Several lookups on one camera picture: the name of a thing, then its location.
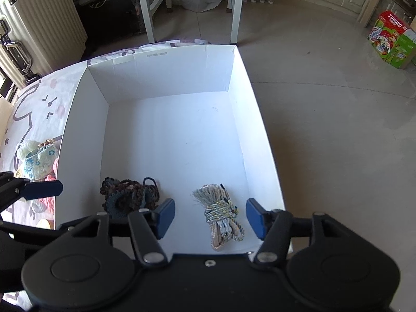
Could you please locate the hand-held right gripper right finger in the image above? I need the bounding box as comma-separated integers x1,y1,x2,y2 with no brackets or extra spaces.
246,198,358,265

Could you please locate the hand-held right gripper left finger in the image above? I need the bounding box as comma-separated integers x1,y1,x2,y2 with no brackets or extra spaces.
61,198,176,265

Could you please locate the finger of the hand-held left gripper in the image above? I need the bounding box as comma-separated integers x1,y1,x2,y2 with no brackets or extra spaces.
0,220,62,261
0,171,63,213

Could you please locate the pink crochet toy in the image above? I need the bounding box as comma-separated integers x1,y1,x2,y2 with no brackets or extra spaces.
29,156,62,216

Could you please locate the blue floral drawstring pouch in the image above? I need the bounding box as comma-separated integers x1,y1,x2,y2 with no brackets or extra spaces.
23,139,60,181

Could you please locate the grey braided rope bundle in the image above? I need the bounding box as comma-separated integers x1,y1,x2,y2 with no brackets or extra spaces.
191,184,245,251

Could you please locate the cream yarn bundle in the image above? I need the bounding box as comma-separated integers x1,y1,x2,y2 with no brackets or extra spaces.
16,139,40,161

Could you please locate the white cardboard box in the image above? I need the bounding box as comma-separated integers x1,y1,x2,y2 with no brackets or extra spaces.
54,43,293,255

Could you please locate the dark crochet piece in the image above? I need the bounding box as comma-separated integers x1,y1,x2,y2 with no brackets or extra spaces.
100,177,160,219

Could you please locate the cartoon printed blanket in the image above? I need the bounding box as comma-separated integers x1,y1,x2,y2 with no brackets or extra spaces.
0,38,210,304

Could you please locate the cream ribbed suitcase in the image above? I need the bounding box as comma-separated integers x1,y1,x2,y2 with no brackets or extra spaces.
0,0,88,101

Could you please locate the black bag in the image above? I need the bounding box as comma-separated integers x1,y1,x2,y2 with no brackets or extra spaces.
73,0,147,60

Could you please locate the red and green carton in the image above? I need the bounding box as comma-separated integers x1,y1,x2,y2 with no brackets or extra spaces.
368,10,416,69

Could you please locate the wooden leg table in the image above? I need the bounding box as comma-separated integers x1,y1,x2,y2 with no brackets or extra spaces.
357,0,391,28

